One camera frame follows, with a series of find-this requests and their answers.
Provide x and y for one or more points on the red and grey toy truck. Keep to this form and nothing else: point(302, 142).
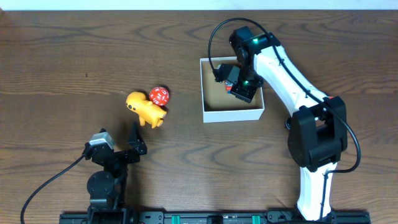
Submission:
point(228, 86)

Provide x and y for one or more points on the red polyhedral letter ball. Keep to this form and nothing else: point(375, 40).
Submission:
point(159, 96)

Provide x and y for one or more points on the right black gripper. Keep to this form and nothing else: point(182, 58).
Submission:
point(244, 92)

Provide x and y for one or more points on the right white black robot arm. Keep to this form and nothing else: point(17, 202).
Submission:
point(316, 138)

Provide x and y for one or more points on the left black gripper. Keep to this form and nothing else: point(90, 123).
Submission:
point(118, 154)

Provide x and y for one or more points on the black round wheel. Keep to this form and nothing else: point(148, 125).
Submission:
point(288, 123)

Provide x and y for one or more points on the orange toy dog figure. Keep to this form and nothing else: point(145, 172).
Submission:
point(147, 111)

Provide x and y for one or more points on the white cardboard box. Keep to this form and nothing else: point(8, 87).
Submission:
point(220, 106)

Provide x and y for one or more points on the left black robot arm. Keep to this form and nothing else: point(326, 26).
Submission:
point(107, 187)

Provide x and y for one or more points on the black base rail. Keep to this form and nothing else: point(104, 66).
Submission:
point(270, 216)

